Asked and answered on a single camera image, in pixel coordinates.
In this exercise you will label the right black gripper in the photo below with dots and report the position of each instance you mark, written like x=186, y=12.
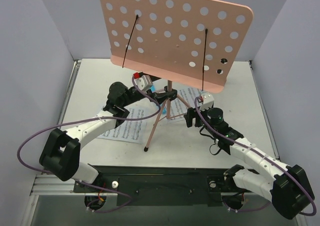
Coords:
x=192, y=118

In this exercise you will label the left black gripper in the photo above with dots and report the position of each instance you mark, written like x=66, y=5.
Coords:
x=155, y=95

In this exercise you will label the pink perforated music stand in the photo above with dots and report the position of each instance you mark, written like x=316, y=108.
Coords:
x=181, y=41

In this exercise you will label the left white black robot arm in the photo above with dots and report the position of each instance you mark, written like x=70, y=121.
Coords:
x=61, y=153

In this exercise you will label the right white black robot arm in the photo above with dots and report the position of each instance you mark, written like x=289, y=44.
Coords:
x=286, y=187

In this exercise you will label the right sheet music page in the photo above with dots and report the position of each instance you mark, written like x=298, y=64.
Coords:
x=177, y=107

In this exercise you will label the sheet music page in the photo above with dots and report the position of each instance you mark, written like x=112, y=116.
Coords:
x=177, y=107
x=129, y=131

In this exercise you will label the left sheet music page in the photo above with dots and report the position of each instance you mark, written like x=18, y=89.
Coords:
x=129, y=131

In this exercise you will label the black microphone stand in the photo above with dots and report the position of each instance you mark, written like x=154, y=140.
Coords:
x=223, y=62

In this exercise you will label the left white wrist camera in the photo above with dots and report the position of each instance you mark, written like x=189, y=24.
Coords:
x=143, y=81

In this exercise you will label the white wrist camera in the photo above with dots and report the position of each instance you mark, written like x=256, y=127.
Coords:
x=206, y=101
x=143, y=81

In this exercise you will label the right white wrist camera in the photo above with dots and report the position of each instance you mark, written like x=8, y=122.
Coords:
x=206, y=101

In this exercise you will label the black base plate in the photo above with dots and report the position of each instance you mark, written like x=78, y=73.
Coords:
x=165, y=186

